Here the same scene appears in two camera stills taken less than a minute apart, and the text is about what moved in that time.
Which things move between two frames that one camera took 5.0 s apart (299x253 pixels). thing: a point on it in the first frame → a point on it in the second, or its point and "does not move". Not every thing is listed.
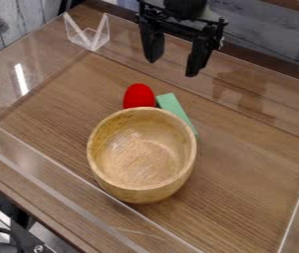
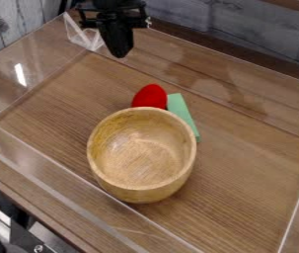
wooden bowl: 142,150 does not move
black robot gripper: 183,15 → 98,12
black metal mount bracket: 27,243 does not move
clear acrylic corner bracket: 87,39 does not move
